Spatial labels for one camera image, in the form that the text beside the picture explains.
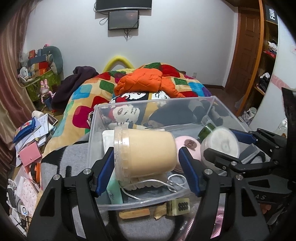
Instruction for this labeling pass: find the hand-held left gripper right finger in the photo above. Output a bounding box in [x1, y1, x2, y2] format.
[178, 146, 270, 241]

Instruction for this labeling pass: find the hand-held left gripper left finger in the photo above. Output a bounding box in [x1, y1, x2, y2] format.
[28, 146, 115, 241]

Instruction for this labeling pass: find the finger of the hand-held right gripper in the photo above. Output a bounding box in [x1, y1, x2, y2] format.
[231, 128, 288, 151]
[203, 148, 281, 173]

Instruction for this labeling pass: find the white round jar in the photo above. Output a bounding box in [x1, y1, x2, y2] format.
[200, 128, 240, 163]

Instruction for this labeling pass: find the mint green tube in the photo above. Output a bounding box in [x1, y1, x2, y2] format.
[106, 171, 124, 205]

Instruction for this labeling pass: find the pink round device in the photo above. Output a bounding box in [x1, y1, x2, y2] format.
[174, 136, 201, 173]

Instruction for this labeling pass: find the clear plastic storage box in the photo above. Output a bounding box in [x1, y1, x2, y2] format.
[87, 95, 263, 211]

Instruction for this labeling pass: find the white drawstring pouch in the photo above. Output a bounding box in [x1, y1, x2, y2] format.
[102, 129, 188, 200]

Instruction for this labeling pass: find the green glass pump bottle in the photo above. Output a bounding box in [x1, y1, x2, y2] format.
[197, 123, 216, 142]

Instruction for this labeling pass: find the mahjong tile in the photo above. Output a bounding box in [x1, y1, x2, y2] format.
[166, 198, 190, 216]

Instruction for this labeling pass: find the beige plastic jar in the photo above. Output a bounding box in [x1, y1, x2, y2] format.
[113, 127, 178, 181]

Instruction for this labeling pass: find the beige seashell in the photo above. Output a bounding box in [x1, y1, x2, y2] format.
[153, 205, 168, 220]

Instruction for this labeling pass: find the brown wooden bar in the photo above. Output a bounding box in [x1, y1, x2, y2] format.
[119, 208, 151, 219]

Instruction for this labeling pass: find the pink knit bag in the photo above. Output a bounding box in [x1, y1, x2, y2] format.
[209, 204, 232, 234]

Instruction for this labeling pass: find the white bag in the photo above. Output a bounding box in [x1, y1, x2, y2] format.
[240, 107, 258, 121]

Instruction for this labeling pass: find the orange object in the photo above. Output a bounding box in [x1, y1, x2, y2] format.
[30, 162, 42, 186]

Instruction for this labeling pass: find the pile of papers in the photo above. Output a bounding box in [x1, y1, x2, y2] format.
[14, 115, 50, 167]

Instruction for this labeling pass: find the pink card holder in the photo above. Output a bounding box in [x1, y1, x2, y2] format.
[18, 141, 42, 167]

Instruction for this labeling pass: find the colourful checked blanket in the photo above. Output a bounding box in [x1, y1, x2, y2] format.
[43, 62, 212, 158]

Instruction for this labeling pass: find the wooden shelf unit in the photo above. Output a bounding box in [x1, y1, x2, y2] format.
[253, 0, 280, 118]

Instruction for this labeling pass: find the white sliding door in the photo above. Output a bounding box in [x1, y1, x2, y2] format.
[250, 14, 296, 137]

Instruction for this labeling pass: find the wooden door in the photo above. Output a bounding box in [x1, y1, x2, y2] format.
[225, 11, 262, 93]

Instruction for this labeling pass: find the blue wallet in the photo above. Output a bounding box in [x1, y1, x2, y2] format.
[13, 117, 40, 143]

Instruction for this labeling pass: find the dark purple clothing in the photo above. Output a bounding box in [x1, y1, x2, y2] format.
[51, 66, 100, 109]

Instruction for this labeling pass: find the orange puffer jacket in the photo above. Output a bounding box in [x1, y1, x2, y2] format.
[114, 68, 185, 99]

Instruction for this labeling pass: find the pink bunny toy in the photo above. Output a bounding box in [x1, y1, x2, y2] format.
[40, 79, 53, 105]

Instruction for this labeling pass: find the green box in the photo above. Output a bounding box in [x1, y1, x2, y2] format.
[24, 71, 62, 102]

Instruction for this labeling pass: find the yellow foam arch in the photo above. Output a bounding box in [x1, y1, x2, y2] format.
[102, 55, 136, 72]

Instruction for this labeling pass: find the grey neck pillow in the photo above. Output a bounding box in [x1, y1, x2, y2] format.
[44, 46, 63, 75]

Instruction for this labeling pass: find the striped satin curtain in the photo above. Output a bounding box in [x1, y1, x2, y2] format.
[0, 2, 37, 167]

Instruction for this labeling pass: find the stack of coloured boxes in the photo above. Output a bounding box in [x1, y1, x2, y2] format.
[26, 49, 52, 77]

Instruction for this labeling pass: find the small black monitor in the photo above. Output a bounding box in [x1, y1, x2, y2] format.
[108, 10, 140, 31]

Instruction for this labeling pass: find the large black television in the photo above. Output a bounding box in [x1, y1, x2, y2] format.
[95, 0, 152, 13]

